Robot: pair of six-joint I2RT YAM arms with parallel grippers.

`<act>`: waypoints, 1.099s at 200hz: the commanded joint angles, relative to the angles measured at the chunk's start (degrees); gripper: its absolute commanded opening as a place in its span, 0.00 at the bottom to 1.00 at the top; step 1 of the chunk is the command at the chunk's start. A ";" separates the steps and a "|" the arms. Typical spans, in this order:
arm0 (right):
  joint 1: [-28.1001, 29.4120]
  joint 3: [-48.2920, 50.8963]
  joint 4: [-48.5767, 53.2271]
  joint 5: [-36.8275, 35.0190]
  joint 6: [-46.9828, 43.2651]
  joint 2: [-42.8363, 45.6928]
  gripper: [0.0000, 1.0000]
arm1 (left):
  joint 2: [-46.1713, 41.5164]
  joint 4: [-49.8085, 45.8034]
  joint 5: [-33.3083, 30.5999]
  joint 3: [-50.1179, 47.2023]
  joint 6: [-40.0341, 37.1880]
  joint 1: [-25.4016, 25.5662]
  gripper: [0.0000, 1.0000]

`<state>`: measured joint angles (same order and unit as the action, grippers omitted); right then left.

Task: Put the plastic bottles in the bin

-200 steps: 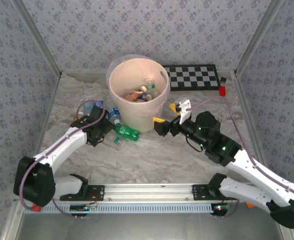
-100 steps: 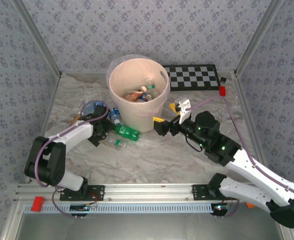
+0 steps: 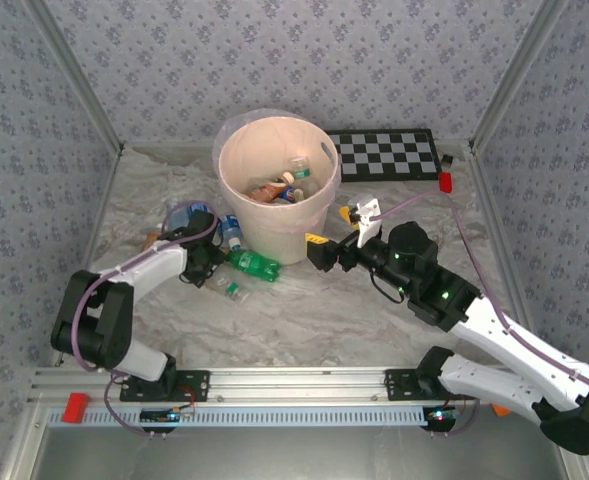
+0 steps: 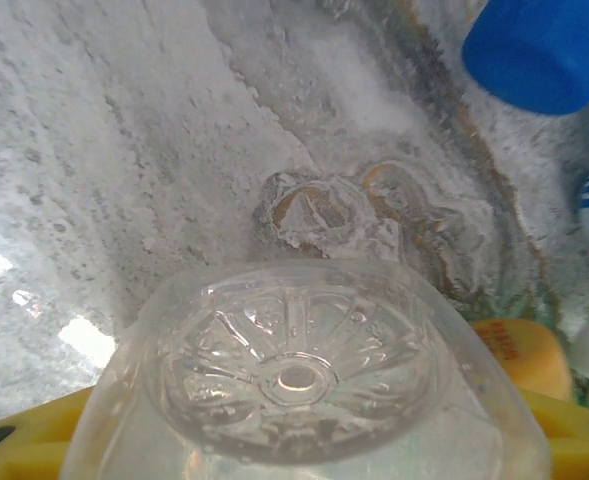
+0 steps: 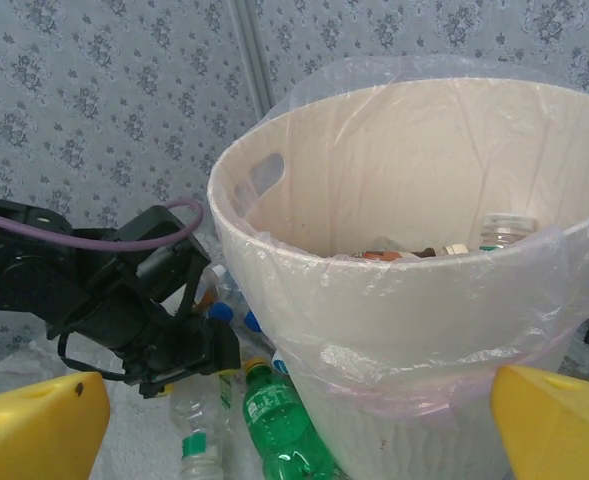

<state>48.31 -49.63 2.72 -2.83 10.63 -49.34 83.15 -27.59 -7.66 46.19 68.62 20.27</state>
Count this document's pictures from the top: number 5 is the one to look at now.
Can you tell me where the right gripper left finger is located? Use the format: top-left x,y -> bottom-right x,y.
0,370 -> 111,480

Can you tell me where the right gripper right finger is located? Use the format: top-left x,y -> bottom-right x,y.
492,364 -> 589,480

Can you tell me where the clear bottle green label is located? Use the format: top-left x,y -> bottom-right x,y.
168,382 -> 228,480

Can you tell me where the green plastic bottle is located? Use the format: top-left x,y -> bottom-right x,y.
242,356 -> 343,480

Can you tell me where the orange label plastic bottle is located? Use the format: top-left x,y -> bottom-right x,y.
356,248 -> 413,262

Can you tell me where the large clear plastic bottle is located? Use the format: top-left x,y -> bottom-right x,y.
477,212 -> 539,252

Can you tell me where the cream plastic bin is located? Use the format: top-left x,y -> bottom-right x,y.
207,74 -> 589,480

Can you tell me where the clear plastic bin liner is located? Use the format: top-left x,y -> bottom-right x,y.
208,52 -> 589,416

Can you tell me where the small clear plastic bottle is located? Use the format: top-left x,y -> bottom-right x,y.
196,263 -> 238,323

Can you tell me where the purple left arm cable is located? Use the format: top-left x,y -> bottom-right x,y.
0,199 -> 205,250

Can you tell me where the thin black left cable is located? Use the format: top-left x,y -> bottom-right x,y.
56,329 -> 130,384

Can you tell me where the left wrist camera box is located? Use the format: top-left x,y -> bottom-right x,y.
117,203 -> 214,321

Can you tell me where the aluminium left frame post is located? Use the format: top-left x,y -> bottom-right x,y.
232,0 -> 278,124

